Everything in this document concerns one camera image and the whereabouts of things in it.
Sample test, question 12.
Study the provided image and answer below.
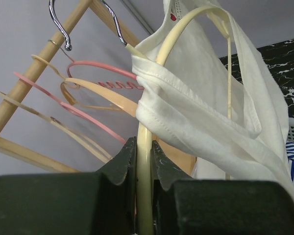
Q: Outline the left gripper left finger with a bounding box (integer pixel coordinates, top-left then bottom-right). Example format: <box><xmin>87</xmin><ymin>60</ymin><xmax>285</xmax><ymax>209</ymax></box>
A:
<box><xmin>0</xmin><ymin>137</ymin><xmax>137</xmax><ymax>235</ymax></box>

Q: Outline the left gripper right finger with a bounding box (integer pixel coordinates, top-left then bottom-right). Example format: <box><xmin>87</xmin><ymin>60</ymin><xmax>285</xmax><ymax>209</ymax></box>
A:
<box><xmin>150</xmin><ymin>141</ymin><xmax>294</xmax><ymax>235</ymax></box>

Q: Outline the cream wooden hanger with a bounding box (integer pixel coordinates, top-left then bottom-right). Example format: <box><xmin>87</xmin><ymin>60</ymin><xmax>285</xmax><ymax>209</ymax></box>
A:
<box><xmin>30</xmin><ymin>54</ymin><xmax>140</xmax><ymax>118</ymax></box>

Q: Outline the pink hanger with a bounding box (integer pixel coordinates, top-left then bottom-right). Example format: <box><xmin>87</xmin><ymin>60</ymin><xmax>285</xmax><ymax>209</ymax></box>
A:
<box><xmin>13</xmin><ymin>72</ymin><xmax>126</xmax><ymax>144</ymax></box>
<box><xmin>48</xmin><ymin>39</ymin><xmax>144</xmax><ymax>90</ymax></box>

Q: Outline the white tank top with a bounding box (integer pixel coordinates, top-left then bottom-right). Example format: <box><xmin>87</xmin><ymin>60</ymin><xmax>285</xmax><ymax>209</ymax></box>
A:
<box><xmin>132</xmin><ymin>0</ymin><xmax>294</xmax><ymax>200</ymax></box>

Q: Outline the beige plastic hanger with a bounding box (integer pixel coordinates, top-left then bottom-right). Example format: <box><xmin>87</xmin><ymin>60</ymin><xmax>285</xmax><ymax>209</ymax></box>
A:
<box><xmin>0</xmin><ymin>92</ymin><xmax>112</xmax><ymax>163</ymax></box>

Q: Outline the wooden clothes rack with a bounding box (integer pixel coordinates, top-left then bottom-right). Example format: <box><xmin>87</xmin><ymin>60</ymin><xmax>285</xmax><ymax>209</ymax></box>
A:
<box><xmin>0</xmin><ymin>0</ymin><xmax>196</xmax><ymax>175</ymax></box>

